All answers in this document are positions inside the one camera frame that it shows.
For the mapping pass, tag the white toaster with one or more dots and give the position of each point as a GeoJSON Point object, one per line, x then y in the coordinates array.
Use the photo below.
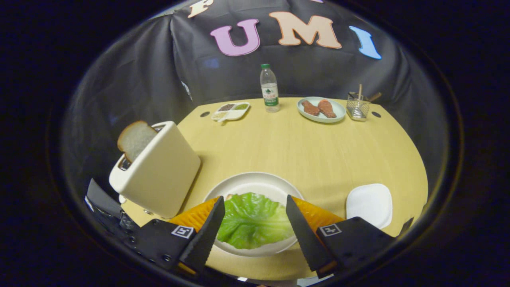
{"type": "Point", "coordinates": [163, 171]}

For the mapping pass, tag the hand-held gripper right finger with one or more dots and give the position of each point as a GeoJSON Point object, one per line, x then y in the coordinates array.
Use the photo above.
{"type": "Point", "coordinates": [303, 235]}

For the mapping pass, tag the green lettuce leaf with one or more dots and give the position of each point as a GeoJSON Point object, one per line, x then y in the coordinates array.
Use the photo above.
{"type": "Point", "coordinates": [255, 223]}

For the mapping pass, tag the white bread slice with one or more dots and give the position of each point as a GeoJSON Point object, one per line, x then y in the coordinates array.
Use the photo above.
{"type": "Point", "coordinates": [135, 139]}

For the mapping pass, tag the white divided condiment dish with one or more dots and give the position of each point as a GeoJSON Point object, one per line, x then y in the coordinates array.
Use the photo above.
{"type": "Point", "coordinates": [235, 113]}

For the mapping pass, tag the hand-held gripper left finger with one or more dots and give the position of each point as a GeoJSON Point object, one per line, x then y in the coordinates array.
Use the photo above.
{"type": "Point", "coordinates": [209, 233]}

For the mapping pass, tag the clear plastic water bottle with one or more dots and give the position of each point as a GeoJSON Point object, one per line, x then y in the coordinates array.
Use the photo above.
{"type": "Point", "coordinates": [270, 93]}

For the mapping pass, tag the wooden stick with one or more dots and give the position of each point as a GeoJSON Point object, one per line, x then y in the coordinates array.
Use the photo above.
{"type": "Point", "coordinates": [359, 91]}

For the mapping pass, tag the round white plate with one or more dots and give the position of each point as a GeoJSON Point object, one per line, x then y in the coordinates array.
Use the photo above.
{"type": "Point", "coordinates": [255, 183]}

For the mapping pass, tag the black table grommet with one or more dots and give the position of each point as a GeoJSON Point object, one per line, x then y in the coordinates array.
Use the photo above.
{"type": "Point", "coordinates": [205, 114]}
{"type": "Point", "coordinates": [376, 114]}

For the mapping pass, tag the brown fried meat piece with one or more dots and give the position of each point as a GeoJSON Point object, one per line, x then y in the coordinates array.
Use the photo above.
{"type": "Point", "coordinates": [310, 108]}
{"type": "Point", "coordinates": [327, 108]}

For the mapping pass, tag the clear utensil holder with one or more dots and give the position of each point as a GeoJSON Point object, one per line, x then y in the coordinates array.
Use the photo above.
{"type": "Point", "coordinates": [357, 109]}

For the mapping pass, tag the pale blue plate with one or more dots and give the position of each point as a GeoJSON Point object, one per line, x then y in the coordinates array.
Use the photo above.
{"type": "Point", "coordinates": [340, 109]}

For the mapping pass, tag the black backdrop cloth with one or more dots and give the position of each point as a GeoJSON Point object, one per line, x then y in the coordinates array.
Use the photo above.
{"type": "Point", "coordinates": [159, 59]}

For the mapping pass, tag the small square white plate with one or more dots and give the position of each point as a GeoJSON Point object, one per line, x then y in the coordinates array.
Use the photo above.
{"type": "Point", "coordinates": [368, 203]}

